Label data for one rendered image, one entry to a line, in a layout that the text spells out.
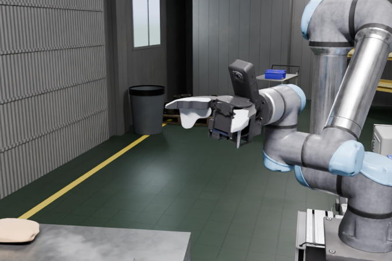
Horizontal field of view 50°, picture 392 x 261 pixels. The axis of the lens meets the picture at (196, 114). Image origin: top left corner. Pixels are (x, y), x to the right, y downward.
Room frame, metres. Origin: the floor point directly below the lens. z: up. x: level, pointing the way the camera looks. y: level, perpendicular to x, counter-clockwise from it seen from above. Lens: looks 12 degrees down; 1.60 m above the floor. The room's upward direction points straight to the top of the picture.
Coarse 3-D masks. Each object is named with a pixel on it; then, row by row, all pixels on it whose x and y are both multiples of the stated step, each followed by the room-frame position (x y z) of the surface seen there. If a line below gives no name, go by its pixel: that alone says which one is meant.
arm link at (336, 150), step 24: (360, 0) 1.04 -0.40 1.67; (384, 0) 1.03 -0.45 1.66; (360, 24) 1.02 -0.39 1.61; (384, 24) 0.97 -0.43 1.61; (360, 48) 0.96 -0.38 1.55; (384, 48) 0.95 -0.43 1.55; (360, 72) 0.91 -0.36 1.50; (336, 96) 0.92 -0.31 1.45; (360, 96) 0.88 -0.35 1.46; (336, 120) 0.86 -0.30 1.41; (360, 120) 0.86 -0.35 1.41; (312, 144) 0.84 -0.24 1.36; (336, 144) 0.82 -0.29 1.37; (360, 144) 0.81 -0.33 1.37; (312, 168) 0.85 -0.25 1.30; (336, 168) 0.80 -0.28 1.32; (360, 168) 0.82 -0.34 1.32
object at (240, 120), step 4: (236, 112) 0.71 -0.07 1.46; (240, 112) 0.72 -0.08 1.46; (244, 112) 0.72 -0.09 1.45; (236, 116) 0.69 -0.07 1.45; (240, 116) 0.70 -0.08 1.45; (244, 116) 0.70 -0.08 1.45; (232, 120) 0.67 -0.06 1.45; (236, 120) 0.67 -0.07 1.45; (240, 120) 0.68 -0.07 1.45; (244, 120) 0.68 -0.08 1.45; (232, 124) 0.66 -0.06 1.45; (236, 124) 0.66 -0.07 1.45; (240, 124) 0.67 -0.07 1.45; (244, 124) 0.68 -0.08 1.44; (232, 128) 0.65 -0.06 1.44; (236, 128) 0.66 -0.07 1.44; (240, 128) 0.67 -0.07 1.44; (232, 132) 0.65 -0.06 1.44; (240, 132) 0.68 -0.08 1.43
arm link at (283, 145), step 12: (264, 132) 0.92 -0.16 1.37; (276, 132) 0.89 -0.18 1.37; (288, 132) 0.89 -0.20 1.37; (300, 132) 0.89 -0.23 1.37; (264, 144) 0.91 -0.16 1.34; (276, 144) 0.89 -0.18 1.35; (288, 144) 0.87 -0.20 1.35; (300, 144) 0.86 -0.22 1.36; (264, 156) 0.91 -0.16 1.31; (276, 156) 0.89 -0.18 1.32; (288, 156) 0.87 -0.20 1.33; (300, 156) 0.85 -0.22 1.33; (276, 168) 0.89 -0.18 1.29; (288, 168) 0.89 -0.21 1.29
